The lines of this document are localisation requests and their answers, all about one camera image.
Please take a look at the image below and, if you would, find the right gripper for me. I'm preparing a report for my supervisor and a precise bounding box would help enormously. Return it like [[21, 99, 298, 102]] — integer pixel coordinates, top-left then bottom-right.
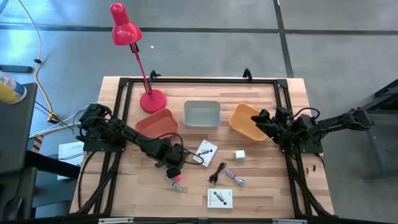
[[251, 109, 293, 140]]

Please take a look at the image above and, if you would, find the white card reader box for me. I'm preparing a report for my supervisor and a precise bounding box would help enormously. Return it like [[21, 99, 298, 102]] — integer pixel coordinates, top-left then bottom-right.
[[192, 139, 219, 168], [206, 188, 234, 210]]

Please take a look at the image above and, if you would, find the black usb cable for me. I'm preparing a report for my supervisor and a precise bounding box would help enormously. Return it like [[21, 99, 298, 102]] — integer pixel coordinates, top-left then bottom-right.
[[207, 162, 228, 185]]

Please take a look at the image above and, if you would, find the yellow plastic bin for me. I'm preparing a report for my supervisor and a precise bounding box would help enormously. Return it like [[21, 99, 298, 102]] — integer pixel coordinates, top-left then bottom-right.
[[229, 103, 269, 143]]

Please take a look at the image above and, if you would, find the orange-red plastic bin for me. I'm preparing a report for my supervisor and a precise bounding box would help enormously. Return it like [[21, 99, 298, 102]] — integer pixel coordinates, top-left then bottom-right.
[[134, 108, 180, 140]]

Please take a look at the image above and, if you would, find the grey plastic bin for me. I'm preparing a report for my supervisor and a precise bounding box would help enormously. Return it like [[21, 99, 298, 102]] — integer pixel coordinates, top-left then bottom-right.
[[182, 100, 222, 129]]

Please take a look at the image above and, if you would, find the white paper sheet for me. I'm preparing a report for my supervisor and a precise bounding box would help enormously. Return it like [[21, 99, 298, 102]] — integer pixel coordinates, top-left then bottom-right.
[[57, 141, 85, 181]]

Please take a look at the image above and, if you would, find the black side table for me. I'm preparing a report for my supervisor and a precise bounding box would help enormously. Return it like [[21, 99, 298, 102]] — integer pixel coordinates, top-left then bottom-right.
[[362, 78, 398, 181]]

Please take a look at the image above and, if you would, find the red desk lamp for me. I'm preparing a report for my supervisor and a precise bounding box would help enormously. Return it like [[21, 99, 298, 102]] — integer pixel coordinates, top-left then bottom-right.
[[109, 2, 167, 114]]

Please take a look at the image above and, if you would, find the yellow black hazard tape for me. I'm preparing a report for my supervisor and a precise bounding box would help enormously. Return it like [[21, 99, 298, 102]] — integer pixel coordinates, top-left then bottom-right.
[[30, 135, 44, 153]]

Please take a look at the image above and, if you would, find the dark grey cart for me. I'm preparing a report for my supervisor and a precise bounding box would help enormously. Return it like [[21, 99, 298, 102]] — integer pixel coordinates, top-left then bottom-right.
[[0, 82, 81, 222]]

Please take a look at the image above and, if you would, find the yellow wipes canister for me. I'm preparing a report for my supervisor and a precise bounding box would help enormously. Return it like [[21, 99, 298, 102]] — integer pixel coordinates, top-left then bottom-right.
[[0, 70, 28, 105]]

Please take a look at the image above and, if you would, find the black floor strip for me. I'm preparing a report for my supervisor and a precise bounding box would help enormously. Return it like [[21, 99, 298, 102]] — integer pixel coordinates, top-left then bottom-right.
[[0, 64, 34, 74]]

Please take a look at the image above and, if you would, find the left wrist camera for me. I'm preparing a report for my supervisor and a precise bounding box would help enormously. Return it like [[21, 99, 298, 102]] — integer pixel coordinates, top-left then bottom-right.
[[165, 167, 183, 180]]

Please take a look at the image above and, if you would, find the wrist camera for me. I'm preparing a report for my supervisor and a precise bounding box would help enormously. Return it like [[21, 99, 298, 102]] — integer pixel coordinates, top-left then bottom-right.
[[165, 167, 183, 180], [275, 106, 292, 124]]

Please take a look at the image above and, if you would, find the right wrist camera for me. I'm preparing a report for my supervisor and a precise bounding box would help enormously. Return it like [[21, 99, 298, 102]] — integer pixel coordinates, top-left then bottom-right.
[[275, 106, 292, 124]]

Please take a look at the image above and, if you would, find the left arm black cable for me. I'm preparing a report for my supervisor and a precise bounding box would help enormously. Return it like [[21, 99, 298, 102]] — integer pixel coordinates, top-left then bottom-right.
[[155, 133, 205, 166]]

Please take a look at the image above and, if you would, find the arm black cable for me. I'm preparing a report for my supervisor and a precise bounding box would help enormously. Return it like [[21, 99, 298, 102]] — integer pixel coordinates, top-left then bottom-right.
[[292, 106, 321, 122], [155, 133, 205, 166]]

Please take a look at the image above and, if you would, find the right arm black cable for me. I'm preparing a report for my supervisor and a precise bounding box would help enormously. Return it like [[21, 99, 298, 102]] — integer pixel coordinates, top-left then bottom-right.
[[292, 106, 321, 122]]

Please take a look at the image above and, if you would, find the black aluminium table frame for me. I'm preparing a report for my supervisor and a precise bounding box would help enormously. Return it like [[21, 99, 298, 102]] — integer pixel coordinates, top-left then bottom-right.
[[70, 67, 336, 219]]

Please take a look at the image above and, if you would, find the silver bracket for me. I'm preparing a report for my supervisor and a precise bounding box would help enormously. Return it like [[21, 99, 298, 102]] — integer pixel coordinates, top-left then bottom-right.
[[98, 217, 134, 224], [272, 218, 308, 224]]

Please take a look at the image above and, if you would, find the white floor cable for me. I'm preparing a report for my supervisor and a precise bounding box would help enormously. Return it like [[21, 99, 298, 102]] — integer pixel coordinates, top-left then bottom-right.
[[29, 104, 91, 139]]

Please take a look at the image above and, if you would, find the yellow power cord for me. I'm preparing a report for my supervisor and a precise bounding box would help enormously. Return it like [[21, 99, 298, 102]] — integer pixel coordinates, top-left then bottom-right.
[[17, 0, 58, 124]]

